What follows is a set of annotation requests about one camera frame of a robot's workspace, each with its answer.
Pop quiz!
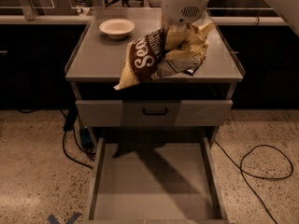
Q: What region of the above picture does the black floor cable right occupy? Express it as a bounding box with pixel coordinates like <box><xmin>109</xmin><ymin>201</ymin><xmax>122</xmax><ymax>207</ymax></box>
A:
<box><xmin>214</xmin><ymin>138</ymin><xmax>294</xmax><ymax>224</ymax></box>

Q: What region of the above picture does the black floor cable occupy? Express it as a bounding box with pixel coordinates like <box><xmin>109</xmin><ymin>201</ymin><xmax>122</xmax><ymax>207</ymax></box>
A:
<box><xmin>59</xmin><ymin>108</ymin><xmax>97</xmax><ymax>170</ymax></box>
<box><xmin>214</xmin><ymin>138</ymin><xmax>294</xmax><ymax>224</ymax></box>

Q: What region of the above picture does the blue power adapter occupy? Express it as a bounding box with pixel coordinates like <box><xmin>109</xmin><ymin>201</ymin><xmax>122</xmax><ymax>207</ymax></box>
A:
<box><xmin>79</xmin><ymin>128</ymin><xmax>93</xmax><ymax>147</ymax></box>

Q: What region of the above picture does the black floor cable left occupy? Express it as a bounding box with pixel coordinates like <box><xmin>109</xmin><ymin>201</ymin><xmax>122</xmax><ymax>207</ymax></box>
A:
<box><xmin>59</xmin><ymin>108</ymin><xmax>97</xmax><ymax>170</ymax></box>

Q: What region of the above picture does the open middle drawer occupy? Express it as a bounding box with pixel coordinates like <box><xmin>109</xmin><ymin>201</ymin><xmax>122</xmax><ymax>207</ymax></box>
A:
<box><xmin>83</xmin><ymin>139</ymin><xmax>229</xmax><ymax>224</ymax></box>

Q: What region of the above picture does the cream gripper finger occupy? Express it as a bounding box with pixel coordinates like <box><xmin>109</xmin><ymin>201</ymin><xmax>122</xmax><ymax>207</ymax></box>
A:
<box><xmin>164</xmin><ymin>22</ymin><xmax>216</xmax><ymax>60</ymax></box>
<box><xmin>164</xmin><ymin>22</ymin><xmax>189</xmax><ymax>50</ymax></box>

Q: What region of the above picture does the white paper bowl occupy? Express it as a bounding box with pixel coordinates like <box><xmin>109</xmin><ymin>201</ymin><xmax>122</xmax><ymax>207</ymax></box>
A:
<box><xmin>99</xmin><ymin>19</ymin><xmax>135</xmax><ymax>40</ymax></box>

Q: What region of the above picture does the brown chip bag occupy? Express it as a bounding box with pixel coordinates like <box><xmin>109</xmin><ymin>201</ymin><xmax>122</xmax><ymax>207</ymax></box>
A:
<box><xmin>114</xmin><ymin>28</ymin><xmax>206</xmax><ymax>90</ymax></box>

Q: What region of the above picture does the closed top drawer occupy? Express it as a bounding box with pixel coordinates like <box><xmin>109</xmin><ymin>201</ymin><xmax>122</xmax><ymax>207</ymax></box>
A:
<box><xmin>76</xmin><ymin>100</ymin><xmax>233</xmax><ymax>127</ymax></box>

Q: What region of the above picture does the grey drawer cabinet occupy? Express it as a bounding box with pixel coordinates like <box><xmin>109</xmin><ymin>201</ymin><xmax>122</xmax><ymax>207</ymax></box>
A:
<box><xmin>66</xmin><ymin>7</ymin><xmax>244</xmax><ymax>142</ymax></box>

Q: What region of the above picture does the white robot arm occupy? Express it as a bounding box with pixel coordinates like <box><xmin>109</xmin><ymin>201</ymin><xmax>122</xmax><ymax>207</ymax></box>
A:
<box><xmin>161</xmin><ymin>0</ymin><xmax>299</xmax><ymax>60</ymax></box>

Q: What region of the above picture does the black drawer handle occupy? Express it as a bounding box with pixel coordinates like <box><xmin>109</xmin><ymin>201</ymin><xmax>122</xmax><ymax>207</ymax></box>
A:
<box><xmin>142</xmin><ymin>108</ymin><xmax>168</xmax><ymax>116</ymax></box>

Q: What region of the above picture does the dark blue snack bar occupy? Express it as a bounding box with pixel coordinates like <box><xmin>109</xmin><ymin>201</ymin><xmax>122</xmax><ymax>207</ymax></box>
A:
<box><xmin>186</xmin><ymin>66</ymin><xmax>199</xmax><ymax>76</ymax></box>

